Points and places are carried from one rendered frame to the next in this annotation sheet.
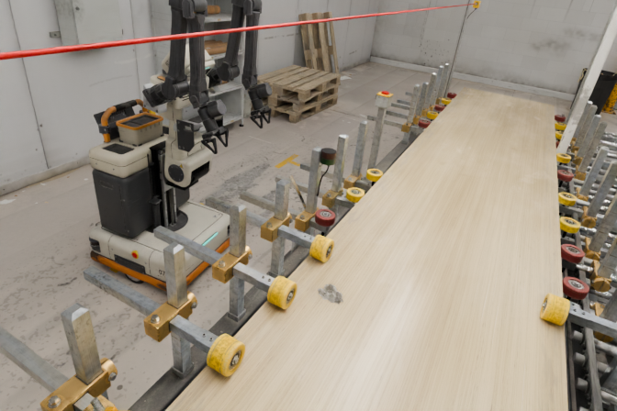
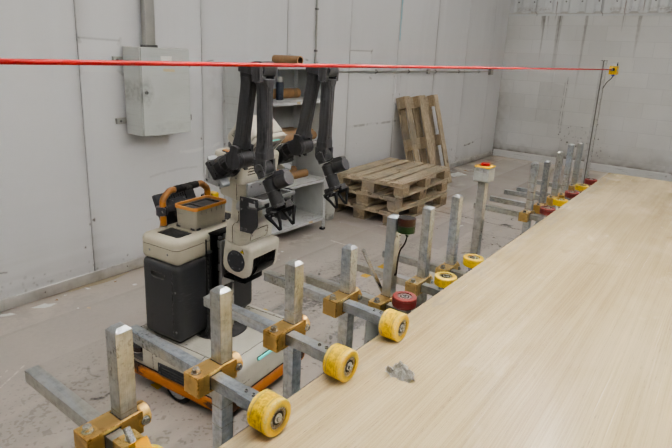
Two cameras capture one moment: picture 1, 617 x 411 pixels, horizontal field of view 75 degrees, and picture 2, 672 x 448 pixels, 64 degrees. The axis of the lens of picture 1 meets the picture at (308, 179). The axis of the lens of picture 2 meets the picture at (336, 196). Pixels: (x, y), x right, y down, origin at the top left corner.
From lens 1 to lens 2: 33 cm
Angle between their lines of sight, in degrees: 16
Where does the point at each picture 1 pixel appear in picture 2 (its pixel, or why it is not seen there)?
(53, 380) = (88, 415)
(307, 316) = (368, 392)
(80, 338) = (120, 359)
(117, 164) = (171, 249)
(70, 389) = (103, 422)
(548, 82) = not seen: outside the picture
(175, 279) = (220, 326)
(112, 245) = not seen: hidden behind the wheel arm
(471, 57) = (632, 145)
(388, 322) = (469, 404)
